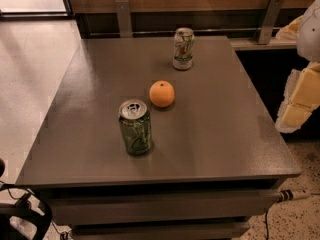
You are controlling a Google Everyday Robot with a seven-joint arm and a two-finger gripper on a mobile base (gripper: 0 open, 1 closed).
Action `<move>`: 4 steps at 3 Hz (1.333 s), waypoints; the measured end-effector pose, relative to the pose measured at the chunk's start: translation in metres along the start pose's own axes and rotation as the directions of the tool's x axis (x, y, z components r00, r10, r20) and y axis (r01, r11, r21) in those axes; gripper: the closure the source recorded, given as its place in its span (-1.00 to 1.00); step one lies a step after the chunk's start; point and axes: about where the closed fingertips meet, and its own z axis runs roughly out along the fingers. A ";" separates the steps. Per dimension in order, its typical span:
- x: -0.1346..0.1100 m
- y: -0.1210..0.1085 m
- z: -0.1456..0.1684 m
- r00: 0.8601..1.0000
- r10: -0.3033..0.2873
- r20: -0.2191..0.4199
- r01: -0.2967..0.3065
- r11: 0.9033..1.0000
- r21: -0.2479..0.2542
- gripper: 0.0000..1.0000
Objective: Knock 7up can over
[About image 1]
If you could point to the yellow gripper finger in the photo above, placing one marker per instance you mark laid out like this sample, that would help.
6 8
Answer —
289 32
301 98

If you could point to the white 7up can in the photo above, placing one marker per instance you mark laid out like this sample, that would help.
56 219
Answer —
183 48

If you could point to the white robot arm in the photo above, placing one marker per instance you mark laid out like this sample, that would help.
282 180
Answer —
308 35

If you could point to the green soda can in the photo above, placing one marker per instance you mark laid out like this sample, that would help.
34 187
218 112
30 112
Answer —
135 126

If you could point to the orange fruit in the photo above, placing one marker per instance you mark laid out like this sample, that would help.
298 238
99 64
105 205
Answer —
162 94

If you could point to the grey cabinet drawer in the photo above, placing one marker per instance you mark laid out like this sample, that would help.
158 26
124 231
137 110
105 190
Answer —
162 207

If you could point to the black chair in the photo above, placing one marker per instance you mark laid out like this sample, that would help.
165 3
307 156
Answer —
21 210

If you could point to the right metal wall bracket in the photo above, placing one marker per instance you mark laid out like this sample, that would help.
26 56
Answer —
269 19

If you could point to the metal wall bracket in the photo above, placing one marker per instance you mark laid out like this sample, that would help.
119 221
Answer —
269 19
124 18

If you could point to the white cable connector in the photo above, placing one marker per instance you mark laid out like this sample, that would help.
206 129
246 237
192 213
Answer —
289 195

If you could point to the left metal wall bracket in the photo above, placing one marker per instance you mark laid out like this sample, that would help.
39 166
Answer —
124 18

